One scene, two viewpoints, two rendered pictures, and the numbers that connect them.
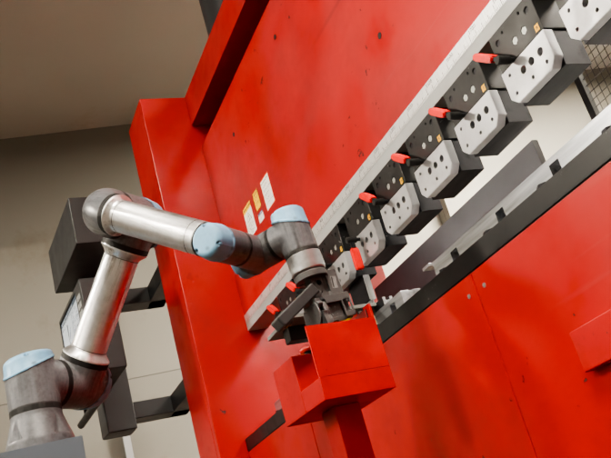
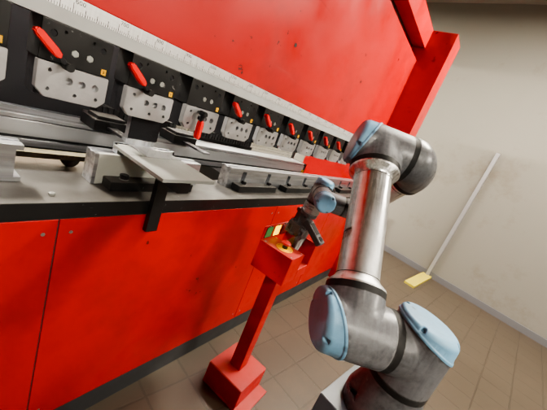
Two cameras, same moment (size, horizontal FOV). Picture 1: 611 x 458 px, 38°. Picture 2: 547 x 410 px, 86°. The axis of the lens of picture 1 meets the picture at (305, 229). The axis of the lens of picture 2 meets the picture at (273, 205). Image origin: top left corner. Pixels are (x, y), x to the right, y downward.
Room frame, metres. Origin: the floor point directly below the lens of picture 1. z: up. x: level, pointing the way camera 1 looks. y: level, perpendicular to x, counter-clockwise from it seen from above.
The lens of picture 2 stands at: (2.50, 0.93, 1.24)
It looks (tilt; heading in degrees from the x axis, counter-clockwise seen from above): 16 degrees down; 238
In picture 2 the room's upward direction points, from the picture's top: 21 degrees clockwise
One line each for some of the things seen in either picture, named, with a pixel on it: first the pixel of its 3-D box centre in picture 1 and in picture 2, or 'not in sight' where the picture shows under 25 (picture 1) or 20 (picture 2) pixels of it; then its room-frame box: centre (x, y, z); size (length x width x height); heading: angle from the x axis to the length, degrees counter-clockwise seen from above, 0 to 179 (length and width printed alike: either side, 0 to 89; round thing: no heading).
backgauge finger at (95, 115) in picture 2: not in sight; (115, 128); (2.48, -0.24, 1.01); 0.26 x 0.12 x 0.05; 117
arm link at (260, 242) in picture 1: (253, 253); (327, 201); (1.77, 0.12, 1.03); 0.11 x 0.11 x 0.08; 63
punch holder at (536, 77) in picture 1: (537, 50); (304, 139); (1.54, -0.54, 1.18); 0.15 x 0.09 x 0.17; 27
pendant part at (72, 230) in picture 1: (105, 319); not in sight; (3.32, 0.87, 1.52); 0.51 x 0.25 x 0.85; 30
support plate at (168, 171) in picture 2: (321, 322); (164, 164); (2.34, 0.03, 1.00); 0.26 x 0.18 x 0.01; 117
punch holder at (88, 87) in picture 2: not in sight; (69, 64); (2.61, 0.00, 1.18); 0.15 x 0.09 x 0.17; 27
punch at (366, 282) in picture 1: (363, 296); (142, 131); (2.41, -0.10, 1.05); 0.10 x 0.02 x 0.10; 27
